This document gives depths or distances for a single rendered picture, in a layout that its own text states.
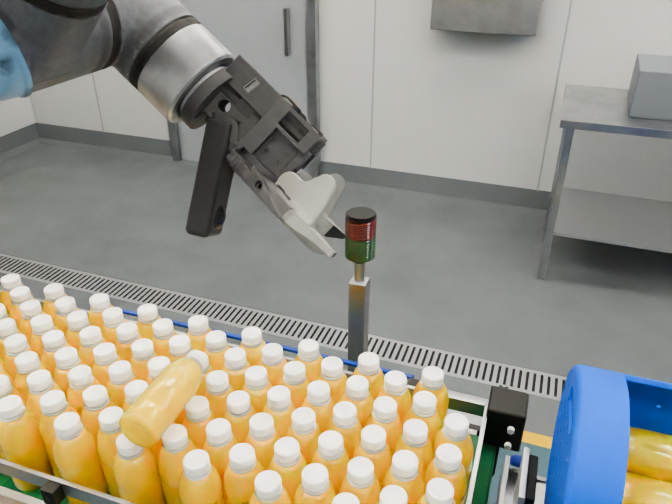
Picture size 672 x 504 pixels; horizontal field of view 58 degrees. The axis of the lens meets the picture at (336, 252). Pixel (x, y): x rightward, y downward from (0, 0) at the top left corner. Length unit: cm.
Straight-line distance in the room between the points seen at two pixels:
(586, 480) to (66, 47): 74
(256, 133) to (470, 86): 355
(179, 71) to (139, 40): 5
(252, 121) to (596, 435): 57
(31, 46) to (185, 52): 13
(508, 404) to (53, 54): 94
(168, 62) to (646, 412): 87
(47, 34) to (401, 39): 367
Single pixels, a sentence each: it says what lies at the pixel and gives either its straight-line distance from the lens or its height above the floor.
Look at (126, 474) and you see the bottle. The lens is 105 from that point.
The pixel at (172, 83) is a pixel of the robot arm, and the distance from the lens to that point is 60.
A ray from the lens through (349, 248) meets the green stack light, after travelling 124.
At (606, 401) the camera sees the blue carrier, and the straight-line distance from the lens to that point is 90.
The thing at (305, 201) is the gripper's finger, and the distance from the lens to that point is 55.
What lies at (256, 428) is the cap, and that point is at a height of 108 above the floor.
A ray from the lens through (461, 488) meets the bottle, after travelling 101.
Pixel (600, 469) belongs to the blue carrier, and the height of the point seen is 120.
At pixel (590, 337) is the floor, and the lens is 318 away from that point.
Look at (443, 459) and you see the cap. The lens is 97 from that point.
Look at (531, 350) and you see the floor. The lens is 300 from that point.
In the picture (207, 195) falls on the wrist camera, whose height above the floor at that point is 156.
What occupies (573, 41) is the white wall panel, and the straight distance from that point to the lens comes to 399.
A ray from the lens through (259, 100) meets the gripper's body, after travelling 60.
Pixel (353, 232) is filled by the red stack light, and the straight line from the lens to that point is 122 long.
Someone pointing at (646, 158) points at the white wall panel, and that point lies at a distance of 420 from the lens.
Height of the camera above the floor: 180
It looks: 30 degrees down
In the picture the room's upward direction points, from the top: straight up
